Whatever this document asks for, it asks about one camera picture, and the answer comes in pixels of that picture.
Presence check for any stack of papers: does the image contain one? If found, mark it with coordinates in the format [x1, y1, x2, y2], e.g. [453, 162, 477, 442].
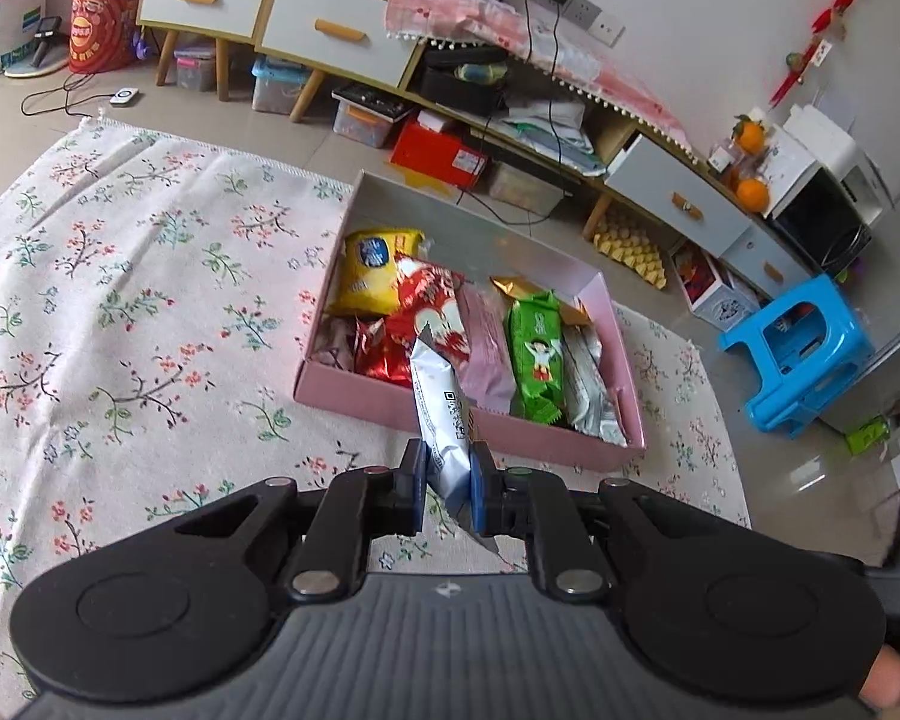
[502, 97, 608, 173]

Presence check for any black flat device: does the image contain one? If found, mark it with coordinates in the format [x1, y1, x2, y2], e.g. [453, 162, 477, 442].
[334, 82, 413, 121]

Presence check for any red white carton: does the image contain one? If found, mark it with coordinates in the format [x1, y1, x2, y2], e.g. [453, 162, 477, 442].
[671, 240, 762, 331]

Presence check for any gold orange snack packet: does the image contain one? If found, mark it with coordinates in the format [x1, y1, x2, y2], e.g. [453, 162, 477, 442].
[490, 275, 593, 327]

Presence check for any black case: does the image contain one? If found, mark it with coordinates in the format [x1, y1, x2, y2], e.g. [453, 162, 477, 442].
[420, 45, 511, 113]

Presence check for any clear storage box blue lid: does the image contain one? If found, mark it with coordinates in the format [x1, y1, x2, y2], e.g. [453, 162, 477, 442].
[251, 56, 310, 115]

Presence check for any red shopping bag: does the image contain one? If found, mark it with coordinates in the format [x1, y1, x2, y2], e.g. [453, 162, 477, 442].
[67, 0, 136, 74]

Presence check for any green snack packet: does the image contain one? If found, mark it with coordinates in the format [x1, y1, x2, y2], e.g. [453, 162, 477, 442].
[504, 291, 567, 427]

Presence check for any wooden cabinet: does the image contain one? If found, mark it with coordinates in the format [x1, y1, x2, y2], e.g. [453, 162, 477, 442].
[135, 0, 818, 301]

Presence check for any small clear storage box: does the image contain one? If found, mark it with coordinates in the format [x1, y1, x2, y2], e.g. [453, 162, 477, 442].
[174, 45, 218, 92]

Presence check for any yellow snack packet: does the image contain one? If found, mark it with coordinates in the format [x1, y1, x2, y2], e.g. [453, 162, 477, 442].
[326, 229, 427, 316]

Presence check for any yellow patterned tray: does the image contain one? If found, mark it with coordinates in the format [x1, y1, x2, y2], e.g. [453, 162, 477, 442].
[594, 206, 668, 290]

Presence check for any red flat box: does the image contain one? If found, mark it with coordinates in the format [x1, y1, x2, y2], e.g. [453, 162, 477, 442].
[388, 111, 492, 188]

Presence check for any black floor cable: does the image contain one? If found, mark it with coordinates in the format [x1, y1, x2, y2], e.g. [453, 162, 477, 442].
[22, 79, 121, 119]

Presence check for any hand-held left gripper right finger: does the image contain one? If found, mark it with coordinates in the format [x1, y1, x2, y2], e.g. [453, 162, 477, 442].
[469, 441, 721, 602]

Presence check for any white microwave oven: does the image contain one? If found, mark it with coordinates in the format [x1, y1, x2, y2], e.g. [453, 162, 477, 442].
[765, 109, 897, 275]

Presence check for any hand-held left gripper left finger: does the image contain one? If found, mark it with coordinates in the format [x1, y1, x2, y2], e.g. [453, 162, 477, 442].
[172, 439, 428, 602]

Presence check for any black power cable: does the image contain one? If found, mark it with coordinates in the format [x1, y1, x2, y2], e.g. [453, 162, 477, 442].
[450, 0, 571, 226]

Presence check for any green small box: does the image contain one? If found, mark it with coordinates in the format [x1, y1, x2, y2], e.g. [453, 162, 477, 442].
[844, 420, 890, 455]

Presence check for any pink cardboard box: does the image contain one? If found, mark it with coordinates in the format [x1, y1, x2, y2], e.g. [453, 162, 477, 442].
[294, 169, 647, 475]

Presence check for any pink snack packet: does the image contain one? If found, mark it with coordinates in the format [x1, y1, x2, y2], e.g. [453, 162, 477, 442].
[457, 281, 517, 415]

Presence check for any mauve snack packet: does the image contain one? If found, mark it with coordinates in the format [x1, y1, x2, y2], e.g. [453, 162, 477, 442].
[311, 315, 361, 372]

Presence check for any silver white snack packet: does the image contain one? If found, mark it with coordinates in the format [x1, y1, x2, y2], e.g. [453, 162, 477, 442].
[409, 336, 512, 567]

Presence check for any red snack packet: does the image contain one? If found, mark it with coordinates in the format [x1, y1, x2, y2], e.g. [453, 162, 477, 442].
[386, 255, 472, 372]

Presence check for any pink printed cloth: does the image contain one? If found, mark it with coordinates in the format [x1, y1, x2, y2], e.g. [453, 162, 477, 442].
[386, 0, 695, 155]

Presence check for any blue plastic stool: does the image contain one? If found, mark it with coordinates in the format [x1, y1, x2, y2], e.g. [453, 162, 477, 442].
[718, 274, 878, 440]

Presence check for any floral printed cloth mat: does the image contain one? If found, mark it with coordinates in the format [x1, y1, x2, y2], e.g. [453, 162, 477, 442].
[0, 116, 755, 720]

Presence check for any dark red shiny packet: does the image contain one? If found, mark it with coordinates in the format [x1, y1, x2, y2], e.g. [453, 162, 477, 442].
[352, 315, 417, 389]

